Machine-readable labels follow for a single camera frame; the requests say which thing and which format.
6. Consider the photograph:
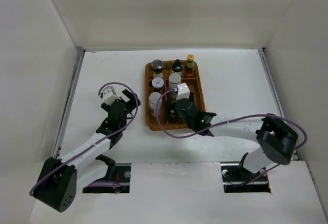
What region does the black-knob salt shaker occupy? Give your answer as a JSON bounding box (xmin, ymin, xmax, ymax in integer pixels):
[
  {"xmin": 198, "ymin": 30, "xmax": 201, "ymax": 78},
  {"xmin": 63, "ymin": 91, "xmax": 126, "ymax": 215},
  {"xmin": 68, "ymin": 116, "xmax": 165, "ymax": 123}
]
[{"xmin": 170, "ymin": 59, "xmax": 183, "ymax": 77}]

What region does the metal frame rail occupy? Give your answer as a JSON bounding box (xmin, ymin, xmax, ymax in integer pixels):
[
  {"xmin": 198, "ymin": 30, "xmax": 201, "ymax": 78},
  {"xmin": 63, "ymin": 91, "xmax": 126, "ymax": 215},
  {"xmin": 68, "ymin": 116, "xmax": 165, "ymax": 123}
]
[
  {"xmin": 258, "ymin": 47, "xmax": 298, "ymax": 158},
  {"xmin": 51, "ymin": 46, "xmax": 86, "ymax": 158}
]

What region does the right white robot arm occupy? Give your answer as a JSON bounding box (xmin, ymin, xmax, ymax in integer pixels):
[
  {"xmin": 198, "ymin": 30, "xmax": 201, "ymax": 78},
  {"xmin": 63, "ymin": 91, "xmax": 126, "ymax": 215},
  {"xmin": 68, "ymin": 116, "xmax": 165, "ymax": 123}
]
[{"xmin": 173, "ymin": 98, "xmax": 298, "ymax": 181}]

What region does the red sauce bottle yellow cap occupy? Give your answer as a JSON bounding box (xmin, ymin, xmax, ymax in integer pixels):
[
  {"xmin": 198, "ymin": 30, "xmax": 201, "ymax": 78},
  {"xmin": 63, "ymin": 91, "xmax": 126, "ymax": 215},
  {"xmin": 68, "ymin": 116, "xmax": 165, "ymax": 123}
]
[{"xmin": 185, "ymin": 54, "xmax": 195, "ymax": 77}]

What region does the left metal frame rail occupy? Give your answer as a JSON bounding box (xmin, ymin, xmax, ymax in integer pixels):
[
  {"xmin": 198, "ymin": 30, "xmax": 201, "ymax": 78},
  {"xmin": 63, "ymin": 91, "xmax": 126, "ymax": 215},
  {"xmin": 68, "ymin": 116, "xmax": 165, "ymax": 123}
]
[{"xmin": 51, "ymin": 46, "xmax": 86, "ymax": 158}]

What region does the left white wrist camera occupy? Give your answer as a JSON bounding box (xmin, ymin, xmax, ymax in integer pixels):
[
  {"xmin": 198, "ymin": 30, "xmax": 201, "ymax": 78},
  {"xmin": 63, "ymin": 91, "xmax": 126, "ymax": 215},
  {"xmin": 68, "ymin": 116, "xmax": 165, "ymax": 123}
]
[{"xmin": 98, "ymin": 85, "xmax": 120, "ymax": 106}]

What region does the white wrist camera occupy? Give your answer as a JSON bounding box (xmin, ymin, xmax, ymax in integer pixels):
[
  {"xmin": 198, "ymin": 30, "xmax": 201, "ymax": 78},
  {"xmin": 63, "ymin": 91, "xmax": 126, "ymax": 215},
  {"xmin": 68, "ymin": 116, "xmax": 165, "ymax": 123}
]
[
  {"xmin": 174, "ymin": 83, "xmax": 190, "ymax": 101},
  {"xmin": 98, "ymin": 85, "xmax": 120, "ymax": 106}
]

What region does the brown wicker divided tray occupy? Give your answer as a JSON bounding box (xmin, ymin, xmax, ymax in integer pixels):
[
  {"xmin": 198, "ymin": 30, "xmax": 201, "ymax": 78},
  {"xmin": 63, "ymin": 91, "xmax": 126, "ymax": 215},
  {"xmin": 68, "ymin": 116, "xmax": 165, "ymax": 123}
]
[{"xmin": 145, "ymin": 60, "xmax": 206, "ymax": 131}]

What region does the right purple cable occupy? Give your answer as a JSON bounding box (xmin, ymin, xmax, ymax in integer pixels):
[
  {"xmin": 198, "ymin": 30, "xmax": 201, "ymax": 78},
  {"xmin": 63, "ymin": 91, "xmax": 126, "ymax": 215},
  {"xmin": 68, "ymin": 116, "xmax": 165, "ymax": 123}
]
[{"xmin": 156, "ymin": 88, "xmax": 308, "ymax": 184}]

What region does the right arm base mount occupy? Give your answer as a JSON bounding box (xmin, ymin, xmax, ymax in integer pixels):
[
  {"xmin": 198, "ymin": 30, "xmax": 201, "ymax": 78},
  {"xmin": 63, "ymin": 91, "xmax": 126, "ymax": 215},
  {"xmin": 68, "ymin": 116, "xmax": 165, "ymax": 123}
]
[{"xmin": 220, "ymin": 162, "xmax": 271, "ymax": 193}]

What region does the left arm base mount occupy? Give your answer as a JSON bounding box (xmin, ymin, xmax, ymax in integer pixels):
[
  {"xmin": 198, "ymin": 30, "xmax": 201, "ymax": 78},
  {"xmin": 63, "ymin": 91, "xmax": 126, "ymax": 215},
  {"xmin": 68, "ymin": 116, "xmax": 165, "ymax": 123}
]
[{"xmin": 82, "ymin": 155, "xmax": 132, "ymax": 194}]

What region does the grey-lid dark spice jar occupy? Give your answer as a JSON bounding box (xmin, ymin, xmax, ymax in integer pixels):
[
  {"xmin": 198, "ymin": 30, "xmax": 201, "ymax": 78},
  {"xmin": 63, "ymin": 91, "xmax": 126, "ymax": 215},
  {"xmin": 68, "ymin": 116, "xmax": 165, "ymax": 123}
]
[{"xmin": 152, "ymin": 77, "xmax": 165, "ymax": 94}]

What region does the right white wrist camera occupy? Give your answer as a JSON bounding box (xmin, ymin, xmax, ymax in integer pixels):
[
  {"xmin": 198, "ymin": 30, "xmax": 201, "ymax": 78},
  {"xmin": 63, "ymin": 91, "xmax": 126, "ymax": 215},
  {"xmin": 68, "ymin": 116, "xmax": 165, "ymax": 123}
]
[{"xmin": 174, "ymin": 83, "xmax": 190, "ymax": 101}]

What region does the right metal frame rail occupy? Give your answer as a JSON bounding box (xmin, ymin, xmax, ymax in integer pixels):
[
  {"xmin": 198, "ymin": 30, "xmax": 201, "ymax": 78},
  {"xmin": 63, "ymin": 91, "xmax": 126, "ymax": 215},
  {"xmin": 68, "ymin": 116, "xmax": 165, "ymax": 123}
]
[{"xmin": 258, "ymin": 47, "xmax": 298, "ymax": 158}]

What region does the silver-lid white blue canister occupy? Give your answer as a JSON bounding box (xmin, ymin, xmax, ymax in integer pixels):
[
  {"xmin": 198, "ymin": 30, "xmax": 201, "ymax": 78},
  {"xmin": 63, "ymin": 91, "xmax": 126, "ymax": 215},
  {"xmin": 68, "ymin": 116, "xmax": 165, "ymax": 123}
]
[{"xmin": 168, "ymin": 73, "xmax": 181, "ymax": 99}]

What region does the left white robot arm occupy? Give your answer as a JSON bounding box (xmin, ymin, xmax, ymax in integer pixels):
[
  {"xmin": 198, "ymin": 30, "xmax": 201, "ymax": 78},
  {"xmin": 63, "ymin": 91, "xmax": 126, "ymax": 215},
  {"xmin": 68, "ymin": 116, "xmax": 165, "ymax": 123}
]
[{"xmin": 29, "ymin": 83, "xmax": 140, "ymax": 213}]

